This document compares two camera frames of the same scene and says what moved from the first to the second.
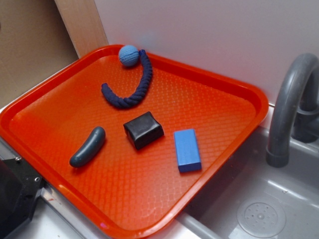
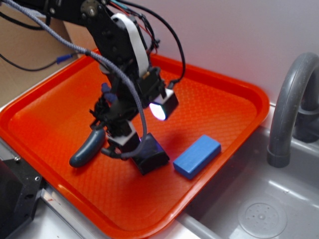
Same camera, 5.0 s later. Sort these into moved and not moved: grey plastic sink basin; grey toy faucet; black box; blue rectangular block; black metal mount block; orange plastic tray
Moved: black box; blue rectangular block
Not moved: grey toy faucet; orange plastic tray; grey plastic sink basin; black metal mount block
